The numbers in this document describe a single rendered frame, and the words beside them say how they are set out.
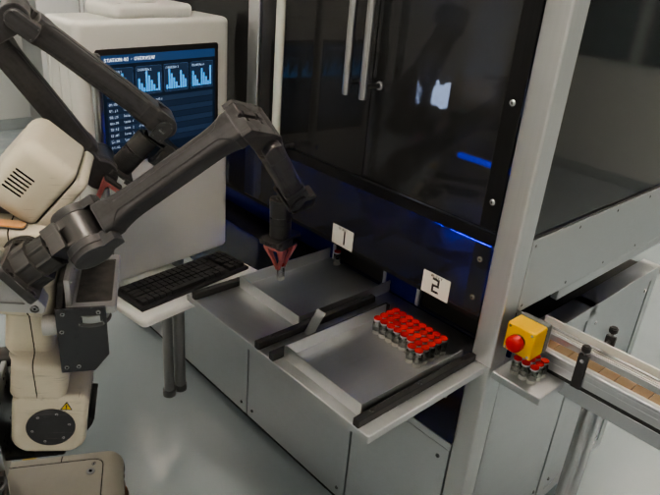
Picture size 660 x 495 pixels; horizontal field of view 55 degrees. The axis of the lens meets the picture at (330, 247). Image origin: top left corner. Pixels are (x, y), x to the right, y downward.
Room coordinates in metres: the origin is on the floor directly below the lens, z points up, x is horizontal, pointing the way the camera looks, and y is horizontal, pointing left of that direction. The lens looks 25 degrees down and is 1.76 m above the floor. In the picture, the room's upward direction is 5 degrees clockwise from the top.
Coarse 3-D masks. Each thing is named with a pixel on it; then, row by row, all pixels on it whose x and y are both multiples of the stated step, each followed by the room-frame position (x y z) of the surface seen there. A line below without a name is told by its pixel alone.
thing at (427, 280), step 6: (426, 270) 1.42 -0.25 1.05; (426, 276) 1.42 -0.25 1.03; (432, 276) 1.41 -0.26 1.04; (438, 276) 1.40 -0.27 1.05; (426, 282) 1.42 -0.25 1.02; (432, 282) 1.41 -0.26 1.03; (444, 282) 1.38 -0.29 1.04; (450, 282) 1.37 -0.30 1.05; (426, 288) 1.42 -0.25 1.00; (444, 288) 1.38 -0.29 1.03; (432, 294) 1.40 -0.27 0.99; (438, 294) 1.39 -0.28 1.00; (444, 294) 1.38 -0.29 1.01; (444, 300) 1.38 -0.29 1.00
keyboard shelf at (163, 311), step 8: (168, 264) 1.80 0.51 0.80; (152, 272) 1.74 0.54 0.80; (240, 272) 1.78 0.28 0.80; (248, 272) 1.79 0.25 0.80; (128, 280) 1.68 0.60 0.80; (136, 280) 1.68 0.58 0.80; (224, 280) 1.72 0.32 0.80; (184, 296) 1.60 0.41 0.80; (120, 304) 1.53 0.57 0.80; (128, 304) 1.53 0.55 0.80; (160, 304) 1.54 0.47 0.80; (168, 304) 1.55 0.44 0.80; (176, 304) 1.55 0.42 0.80; (184, 304) 1.56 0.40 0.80; (192, 304) 1.58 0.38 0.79; (128, 312) 1.50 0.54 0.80; (136, 312) 1.49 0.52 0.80; (144, 312) 1.50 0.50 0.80; (152, 312) 1.50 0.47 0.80; (160, 312) 1.50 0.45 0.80; (168, 312) 1.51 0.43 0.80; (176, 312) 1.53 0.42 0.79; (136, 320) 1.47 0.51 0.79; (144, 320) 1.46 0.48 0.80; (152, 320) 1.47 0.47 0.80; (160, 320) 1.49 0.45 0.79
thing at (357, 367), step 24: (384, 312) 1.47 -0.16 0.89; (312, 336) 1.29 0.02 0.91; (336, 336) 1.35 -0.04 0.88; (360, 336) 1.36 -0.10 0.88; (288, 360) 1.23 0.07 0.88; (312, 360) 1.23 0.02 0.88; (336, 360) 1.24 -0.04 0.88; (360, 360) 1.25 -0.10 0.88; (384, 360) 1.26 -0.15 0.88; (336, 384) 1.11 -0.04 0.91; (360, 384) 1.16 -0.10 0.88; (384, 384) 1.17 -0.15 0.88; (408, 384) 1.15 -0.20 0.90; (360, 408) 1.05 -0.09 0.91
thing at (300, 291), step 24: (288, 264) 1.67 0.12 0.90; (312, 264) 1.73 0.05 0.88; (264, 288) 1.56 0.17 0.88; (288, 288) 1.57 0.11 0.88; (312, 288) 1.58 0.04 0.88; (336, 288) 1.59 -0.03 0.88; (360, 288) 1.61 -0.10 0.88; (384, 288) 1.59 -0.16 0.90; (288, 312) 1.40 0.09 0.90; (312, 312) 1.40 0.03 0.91
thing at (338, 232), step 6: (336, 228) 1.66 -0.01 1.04; (342, 228) 1.65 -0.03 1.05; (336, 234) 1.66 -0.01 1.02; (342, 234) 1.64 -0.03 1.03; (348, 234) 1.63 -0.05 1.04; (336, 240) 1.66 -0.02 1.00; (342, 240) 1.64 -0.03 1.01; (348, 240) 1.63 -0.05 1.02; (342, 246) 1.64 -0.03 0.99; (348, 246) 1.62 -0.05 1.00
